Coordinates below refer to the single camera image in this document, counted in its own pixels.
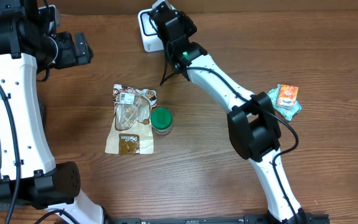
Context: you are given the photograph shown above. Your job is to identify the white barcode scanner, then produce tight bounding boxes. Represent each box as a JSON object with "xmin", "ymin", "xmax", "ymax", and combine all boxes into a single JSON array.
[{"xmin": 137, "ymin": 9, "xmax": 163, "ymax": 52}]

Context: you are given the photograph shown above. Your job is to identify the orange tissue pack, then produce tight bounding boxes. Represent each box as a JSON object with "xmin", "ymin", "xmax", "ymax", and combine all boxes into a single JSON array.
[{"xmin": 276, "ymin": 85, "xmax": 298, "ymax": 109}]

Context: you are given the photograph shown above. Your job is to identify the beige snack bag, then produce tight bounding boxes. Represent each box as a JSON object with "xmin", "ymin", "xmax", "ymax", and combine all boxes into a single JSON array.
[{"xmin": 105, "ymin": 84, "xmax": 157, "ymax": 155}]

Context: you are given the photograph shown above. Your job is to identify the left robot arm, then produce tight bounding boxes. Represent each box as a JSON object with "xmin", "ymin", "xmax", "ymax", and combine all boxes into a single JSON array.
[{"xmin": 0, "ymin": 0, "xmax": 108, "ymax": 223}]

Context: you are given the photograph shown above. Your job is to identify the right black cable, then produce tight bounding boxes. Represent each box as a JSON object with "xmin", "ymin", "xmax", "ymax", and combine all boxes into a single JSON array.
[{"xmin": 159, "ymin": 40, "xmax": 300, "ymax": 224}]

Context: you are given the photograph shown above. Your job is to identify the light green wipes packet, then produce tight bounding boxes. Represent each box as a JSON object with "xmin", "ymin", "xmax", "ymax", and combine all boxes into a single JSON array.
[{"xmin": 267, "ymin": 84, "xmax": 302, "ymax": 121}]

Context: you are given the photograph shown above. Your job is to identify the green lid jar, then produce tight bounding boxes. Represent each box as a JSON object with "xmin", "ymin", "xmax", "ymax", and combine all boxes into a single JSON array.
[{"xmin": 150, "ymin": 108, "xmax": 173, "ymax": 135}]

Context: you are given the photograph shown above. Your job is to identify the cardboard box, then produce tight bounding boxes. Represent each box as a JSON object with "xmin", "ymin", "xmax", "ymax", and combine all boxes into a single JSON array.
[{"xmin": 48, "ymin": 0, "xmax": 358, "ymax": 16}]

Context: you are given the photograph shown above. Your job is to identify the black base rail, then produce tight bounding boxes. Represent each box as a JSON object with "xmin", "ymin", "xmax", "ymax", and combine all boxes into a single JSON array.
[{"xmin": 104, "ymin": 213, "xmax": 331, "ymax": 224}]

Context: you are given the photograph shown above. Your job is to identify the left black cable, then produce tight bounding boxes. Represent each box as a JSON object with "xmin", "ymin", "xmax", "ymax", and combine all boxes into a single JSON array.
[{"xmin": 0, "ymin": 63, "xmax": 74, "ymax": 224}]

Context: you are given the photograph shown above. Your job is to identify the black cable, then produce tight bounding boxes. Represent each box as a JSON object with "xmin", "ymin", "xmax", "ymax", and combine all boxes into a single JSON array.
[
  {"xmin": 0, "ymin": 63, "xmax": 74, "ymax": 224},
  {"xmin": 159, "ymin": 40, "xmax": 300, "ymax": 224}
]

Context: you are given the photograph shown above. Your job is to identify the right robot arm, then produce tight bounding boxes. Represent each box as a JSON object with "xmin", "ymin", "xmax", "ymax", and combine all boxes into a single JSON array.
[{"xmin": 148, "ymin": 1, "xmax": 308, "ymax": 223}]

